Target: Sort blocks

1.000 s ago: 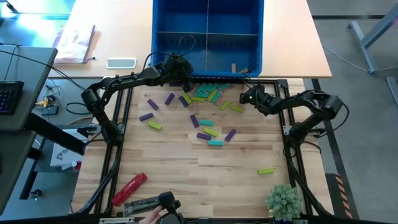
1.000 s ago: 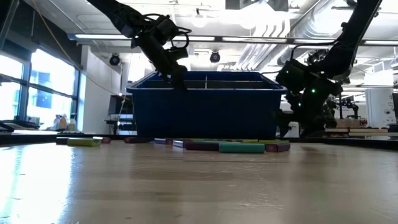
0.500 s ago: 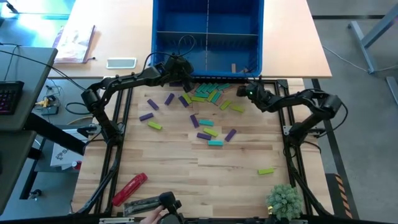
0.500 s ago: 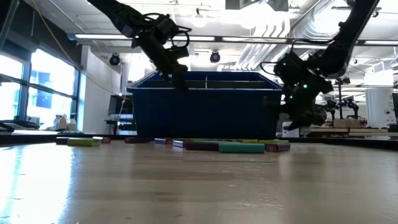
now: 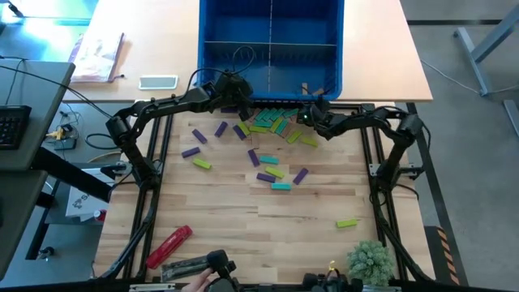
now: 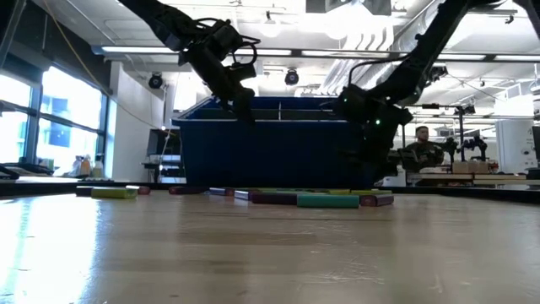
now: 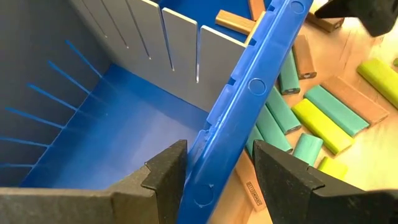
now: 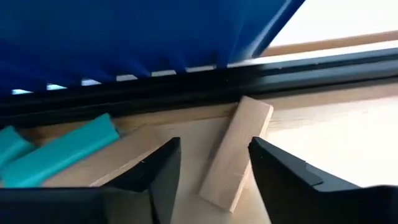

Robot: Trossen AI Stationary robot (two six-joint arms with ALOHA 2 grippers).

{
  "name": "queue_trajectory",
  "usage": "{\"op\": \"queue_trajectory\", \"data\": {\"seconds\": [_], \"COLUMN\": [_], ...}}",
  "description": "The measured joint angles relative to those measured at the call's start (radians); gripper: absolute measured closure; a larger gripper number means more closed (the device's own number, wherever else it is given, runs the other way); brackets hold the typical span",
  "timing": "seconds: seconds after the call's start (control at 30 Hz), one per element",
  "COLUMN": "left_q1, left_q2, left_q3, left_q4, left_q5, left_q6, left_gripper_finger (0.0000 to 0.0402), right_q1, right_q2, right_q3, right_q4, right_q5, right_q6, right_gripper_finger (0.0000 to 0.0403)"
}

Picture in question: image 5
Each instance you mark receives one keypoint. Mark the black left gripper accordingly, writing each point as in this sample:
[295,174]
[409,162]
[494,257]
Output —
[233,91]

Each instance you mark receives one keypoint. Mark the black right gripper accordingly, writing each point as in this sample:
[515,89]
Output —
[324,119]

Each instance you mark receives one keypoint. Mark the natural wooden block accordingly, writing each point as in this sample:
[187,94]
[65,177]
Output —
[291,129]
[318,92]
[305,89]

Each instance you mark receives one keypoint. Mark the blue plastic bin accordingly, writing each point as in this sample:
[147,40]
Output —
[235,24]

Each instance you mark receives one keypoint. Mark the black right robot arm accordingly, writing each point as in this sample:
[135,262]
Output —
[365,119]

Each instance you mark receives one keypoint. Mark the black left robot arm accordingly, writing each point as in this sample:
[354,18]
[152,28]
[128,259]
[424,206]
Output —
[162,107]

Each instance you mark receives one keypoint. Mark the teal wooden block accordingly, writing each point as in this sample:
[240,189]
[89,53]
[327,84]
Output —
[281,186]
[281,127]
[269,160]
[262,123]
[290,113]
[278,114]
[271,114]
[261,114]

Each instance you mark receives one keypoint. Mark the white smartphone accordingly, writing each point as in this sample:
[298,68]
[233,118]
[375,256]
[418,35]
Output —
[158,83]

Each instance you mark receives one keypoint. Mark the light wooden desk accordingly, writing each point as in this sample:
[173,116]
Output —
[162,40]

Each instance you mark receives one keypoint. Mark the green artificial plant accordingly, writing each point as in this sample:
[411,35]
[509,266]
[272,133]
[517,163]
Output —
[371,263]

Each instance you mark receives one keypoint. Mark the grey metal desk leg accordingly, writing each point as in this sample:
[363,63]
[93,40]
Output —
[470,57]

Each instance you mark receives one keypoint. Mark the red plastic tool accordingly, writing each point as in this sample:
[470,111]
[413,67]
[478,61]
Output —
[170,246]

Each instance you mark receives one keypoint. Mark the small black electronics box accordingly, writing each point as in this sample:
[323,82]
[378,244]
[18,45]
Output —
[65,144]

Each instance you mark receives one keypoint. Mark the orange black hazard striped plate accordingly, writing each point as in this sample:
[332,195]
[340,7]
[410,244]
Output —
[444,251]

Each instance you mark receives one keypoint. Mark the red white can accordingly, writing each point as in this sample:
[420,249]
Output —
[100,215]

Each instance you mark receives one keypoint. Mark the dark grey elongated tool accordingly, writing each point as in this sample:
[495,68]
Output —
[184,267]

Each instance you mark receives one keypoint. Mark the black desk support beam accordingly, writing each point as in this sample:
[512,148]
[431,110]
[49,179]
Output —
[69,174]

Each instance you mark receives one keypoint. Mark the white printed paper box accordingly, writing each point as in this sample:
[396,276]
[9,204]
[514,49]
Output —
[81,203]

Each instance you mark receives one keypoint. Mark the person's left hand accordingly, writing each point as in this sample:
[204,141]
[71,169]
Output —
[196,282]

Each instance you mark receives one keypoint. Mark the grey side desk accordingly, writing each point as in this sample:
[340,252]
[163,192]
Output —
[36,89]

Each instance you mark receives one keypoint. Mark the black keyboard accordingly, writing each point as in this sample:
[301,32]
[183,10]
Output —
[14,127]

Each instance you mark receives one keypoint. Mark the black caster wheel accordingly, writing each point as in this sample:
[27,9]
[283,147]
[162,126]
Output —
[46,253]

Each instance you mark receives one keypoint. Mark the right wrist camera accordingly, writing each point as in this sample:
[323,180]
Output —
[306,117]

